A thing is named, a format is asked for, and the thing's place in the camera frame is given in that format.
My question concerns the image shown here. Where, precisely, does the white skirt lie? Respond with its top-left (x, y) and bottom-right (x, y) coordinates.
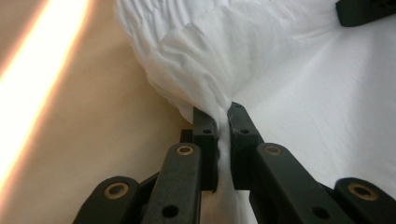
top-left (113, 0), bottom-right (396, 224)

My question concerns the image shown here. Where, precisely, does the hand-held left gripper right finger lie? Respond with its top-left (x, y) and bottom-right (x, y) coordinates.
top-left (227, 102), bottom-right (265, 191)

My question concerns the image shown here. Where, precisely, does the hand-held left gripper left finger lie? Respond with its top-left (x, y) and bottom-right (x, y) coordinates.
top-left (180, 106), bottom-right (219, 193)

